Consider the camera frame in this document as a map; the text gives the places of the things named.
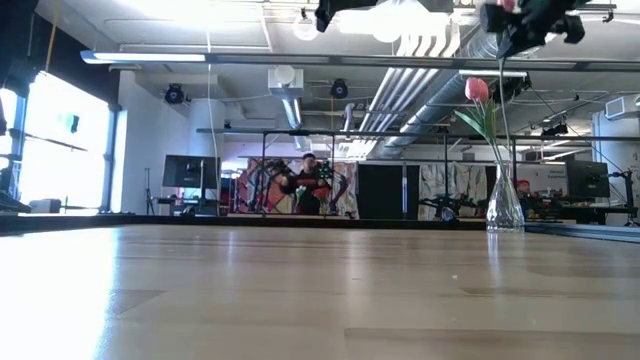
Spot long suspended light bar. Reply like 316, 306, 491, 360
79, 48, 640, 72

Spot white ceiling unit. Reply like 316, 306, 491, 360
267, 64, 305, 99

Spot white ceiling pipe bundle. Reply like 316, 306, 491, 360
357, 14, 464, 134

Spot person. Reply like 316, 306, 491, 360
514, 178, 539, 211
278, 152, 334, 216

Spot large bright window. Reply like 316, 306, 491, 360
0, 69, 114, 214

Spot black background station frame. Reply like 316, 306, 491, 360
197, 127, 640, 219

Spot black computer monitor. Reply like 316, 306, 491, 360
565, 159, 611, 199
162, 154, 221, 190

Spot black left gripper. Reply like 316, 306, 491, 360
314, 0, 381, 34

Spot grey patterned cloth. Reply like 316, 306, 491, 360
419, 162, 489, 221

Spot round white ceiling lamp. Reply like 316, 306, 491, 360
292, 17, 321, 42

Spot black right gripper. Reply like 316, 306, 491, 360
479, 0, 586, 60

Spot black ceiling speaker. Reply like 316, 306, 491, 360
164, 83, 186, 105
329, 78, 350, 100

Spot white patterned cloth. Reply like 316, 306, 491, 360
332, 160, 359, 217

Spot black partition panel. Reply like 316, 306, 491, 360
357, 163, 421, 220

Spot yellow hanging cord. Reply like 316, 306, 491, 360
43, 0, 62, 74

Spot silver ventilation duct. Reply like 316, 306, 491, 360
379, 24, 576, 159

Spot colourful patterned tapestry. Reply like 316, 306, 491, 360
234, 157, 301, 215

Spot clear glass vase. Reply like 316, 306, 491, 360
485, 160, 526, 234

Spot black aluminium table frame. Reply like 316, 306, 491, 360
0, 213, 640, 245

